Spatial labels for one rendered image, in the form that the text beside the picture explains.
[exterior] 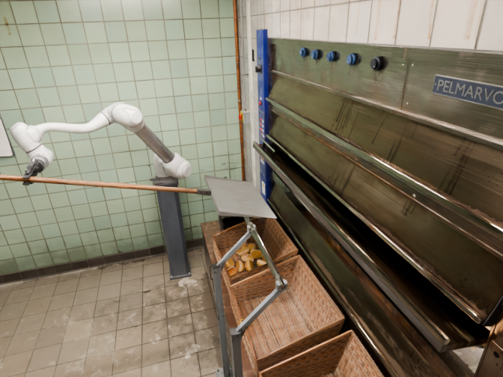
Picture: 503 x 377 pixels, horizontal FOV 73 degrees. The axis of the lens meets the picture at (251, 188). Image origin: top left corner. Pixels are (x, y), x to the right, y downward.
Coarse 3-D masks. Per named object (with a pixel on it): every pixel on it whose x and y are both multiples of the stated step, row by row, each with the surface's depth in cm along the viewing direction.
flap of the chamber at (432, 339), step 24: (288, 168) 202; (312, 192) 172; (336, 216) 150; (360, 240) 133; (360, 264) 121; (384, 264) 119; (408, 264) 121; (384, 288) 109; (408, 288) 108; (432, 288) 110; (408, 312) 99; (432, 312) 99; (456, 312) 100; (432, 336) 91; (456, 336) 91; (480, 336) 92
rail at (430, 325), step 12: (288, 180) 183; (300, 192) 168; (312, 204) 156; (324, 216) 146; (336, 228) 137; (348, 240) 129; (360, 252) 121; (372, 264) 115; (384, 276) 110; (396, 288) 104; (408, 300) 100; (420, 312) 96; (432, 324) 92; (444, 336) 88
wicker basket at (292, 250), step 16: (240, 224) 264; (256, 224) 269; (224, 240) 266; (272, 240) 257; (288, 240) 233; (272, 256) 255; (288, 256) 221; (224, 272) 234; (240, 272) 242; (256, 272) 218; (288, 272) 227
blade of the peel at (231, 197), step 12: (216, 180) 240; (228, 180) 244; (240, 180) 248; (216, 192) 220; (228, 192) 224; (240, 192) 228; (252, 192) 232; (216, 204) 198; (228, 204) 207; (240, 204) 210; (252, 204) 214; (264, 204) 218; (240, 216) 196; (252, 216) 198; (264, 216) 201
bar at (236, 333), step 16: (240, 240) 190; (256, 240) 176; (224, 256) 193; (272, 272) 153; (224, 320) 209; (224, 336) 215; (240, 336) 153; (224, 352) 221; (240, 352) 155; (224, 368) 227; (240, 368) 160
